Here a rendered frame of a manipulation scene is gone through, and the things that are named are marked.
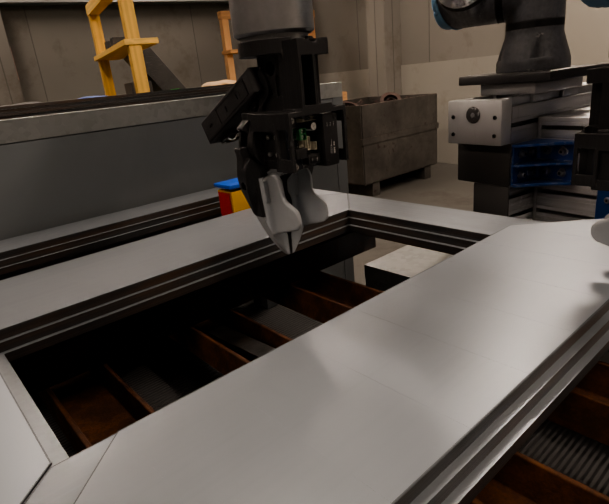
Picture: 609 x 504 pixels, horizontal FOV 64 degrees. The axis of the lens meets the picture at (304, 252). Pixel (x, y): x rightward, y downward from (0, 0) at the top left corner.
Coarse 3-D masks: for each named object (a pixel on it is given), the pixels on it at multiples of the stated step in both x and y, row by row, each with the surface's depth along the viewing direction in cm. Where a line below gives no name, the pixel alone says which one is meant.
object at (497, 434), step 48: (96, 240) 90; (432, 240) 73; (480, 240) 67; (144, 288) 63; (192, 288) 66; (0, 336) 53; (48, 336) 55; (576, 336) 42; (528, 384) 37; (576, 384) 40; (48, 432) 39; (480, 432) 32; (528, 432) 34; (48, 480) 31; (432, 480) 29; (480, 480) 31
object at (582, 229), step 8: (520, 224) 69; (528, 224) 68; (536, 224) 68; (544, 224) 68; (552, 224) 67; (560, 224) 67; (568, 224) 67; (576, 224) 66; (584, 224) 66; (592, 224) 66; (560, 232) 64; (568, 232) 64; (576, 232) 64; (584, 232) 63
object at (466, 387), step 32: (352, 320) 47; (384, 320) 46; (320, 352) 42; (352, 352) 42; (384, 352) 41; (416, 352) 41; (448, 352) 40; (384, 384) 37; (416, 384) 37; (448, 384) 36; (480, 384) 36; (512, 384) 35; (448, 416) 33; (480, 416) 33
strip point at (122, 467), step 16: (112, 448) 33; (128, 448) 33; (112, 464) 32; (128, 464) 32; (144, 464) 31; (96, 480) 30; (112, 480) 30; (128, 480) 30; (144, 480) 30; (160, 480) 30; (80, 496) 29; (96, 496) 29; (112, 496) 29; (128, 496) 29; (144, 496) 29; (160, 496) 29; (176, 496) 29
